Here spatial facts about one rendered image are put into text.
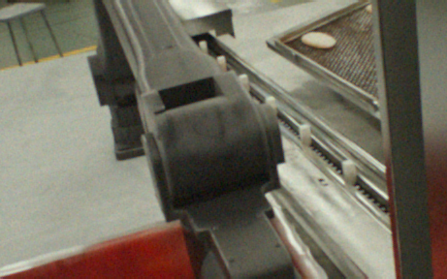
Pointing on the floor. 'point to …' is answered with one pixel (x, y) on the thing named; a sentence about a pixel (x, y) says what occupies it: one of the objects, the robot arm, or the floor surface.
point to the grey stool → (11, 25)
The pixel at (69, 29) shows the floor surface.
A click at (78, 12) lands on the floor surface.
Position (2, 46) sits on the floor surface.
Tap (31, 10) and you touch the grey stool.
